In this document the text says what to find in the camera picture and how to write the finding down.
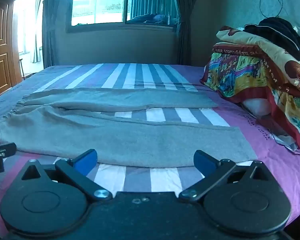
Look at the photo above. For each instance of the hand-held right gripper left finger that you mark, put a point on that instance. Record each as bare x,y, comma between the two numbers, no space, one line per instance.
86,160

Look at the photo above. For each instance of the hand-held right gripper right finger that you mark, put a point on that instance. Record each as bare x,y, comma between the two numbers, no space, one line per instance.
205,162

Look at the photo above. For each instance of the grey striped sweatshirt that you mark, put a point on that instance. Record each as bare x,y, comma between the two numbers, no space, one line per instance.
115,135

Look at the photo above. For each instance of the white pillow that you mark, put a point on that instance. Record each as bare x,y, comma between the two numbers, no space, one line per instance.
257,106

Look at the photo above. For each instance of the dark chair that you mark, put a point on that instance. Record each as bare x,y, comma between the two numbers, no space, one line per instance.
25,72

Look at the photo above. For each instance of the colourful printed blanket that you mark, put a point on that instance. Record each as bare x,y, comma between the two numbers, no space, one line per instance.
240,75

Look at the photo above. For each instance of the wooden door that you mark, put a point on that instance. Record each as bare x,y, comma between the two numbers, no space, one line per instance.
0,50

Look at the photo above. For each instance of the striped bed sheet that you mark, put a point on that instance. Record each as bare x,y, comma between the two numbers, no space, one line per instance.
140,76

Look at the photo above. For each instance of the sheer white curtain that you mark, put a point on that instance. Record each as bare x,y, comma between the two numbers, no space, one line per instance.
37,30

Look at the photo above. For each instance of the dark curtain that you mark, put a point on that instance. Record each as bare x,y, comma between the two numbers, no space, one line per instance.
52,30
183,30

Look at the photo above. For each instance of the black cloth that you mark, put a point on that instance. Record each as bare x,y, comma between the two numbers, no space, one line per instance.
277,30

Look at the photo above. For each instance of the dark clothes on sill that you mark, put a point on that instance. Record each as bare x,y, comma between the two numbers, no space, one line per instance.
152,18

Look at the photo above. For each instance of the sliding glass window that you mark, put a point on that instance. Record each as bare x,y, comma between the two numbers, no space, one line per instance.
100,2

